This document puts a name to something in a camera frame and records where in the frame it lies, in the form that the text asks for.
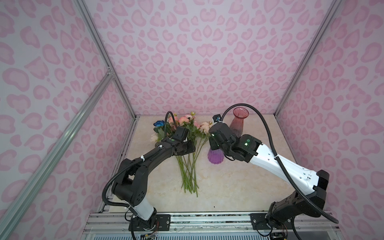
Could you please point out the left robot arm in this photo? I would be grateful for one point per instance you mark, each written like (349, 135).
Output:
(128, 187)

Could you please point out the aluminium frame post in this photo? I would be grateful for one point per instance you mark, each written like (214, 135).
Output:
(91, 26)
(328, 19)

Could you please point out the aluminium frame post left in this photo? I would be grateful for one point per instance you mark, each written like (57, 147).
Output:
(91, 26)

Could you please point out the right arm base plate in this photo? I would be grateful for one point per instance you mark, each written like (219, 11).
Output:
(261, 222)

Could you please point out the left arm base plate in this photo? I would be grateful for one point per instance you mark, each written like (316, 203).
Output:
(157, 222)

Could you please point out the purple blue glass vase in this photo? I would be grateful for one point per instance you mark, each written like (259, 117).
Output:
(216, 156)

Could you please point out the red grey glass vase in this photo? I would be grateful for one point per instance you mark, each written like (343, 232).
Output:
(237, 124)

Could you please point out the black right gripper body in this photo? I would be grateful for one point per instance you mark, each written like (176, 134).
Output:
(214, 144)

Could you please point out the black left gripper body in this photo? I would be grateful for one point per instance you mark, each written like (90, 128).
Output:
(187, 147)

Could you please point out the aluminium frame post right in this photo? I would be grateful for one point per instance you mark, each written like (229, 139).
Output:
(328, 19)

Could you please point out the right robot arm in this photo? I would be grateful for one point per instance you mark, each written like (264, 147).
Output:
(311, 185)

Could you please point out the flower bunch on table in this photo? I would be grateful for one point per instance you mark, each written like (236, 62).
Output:
(192, 132)

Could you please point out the aluminium diagonal frame bar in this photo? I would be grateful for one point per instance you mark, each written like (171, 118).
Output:
(21, 204)

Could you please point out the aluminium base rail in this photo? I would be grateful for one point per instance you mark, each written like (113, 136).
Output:
(210, 226)

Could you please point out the blue flower stem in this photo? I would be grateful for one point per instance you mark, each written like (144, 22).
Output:
(159, 126)

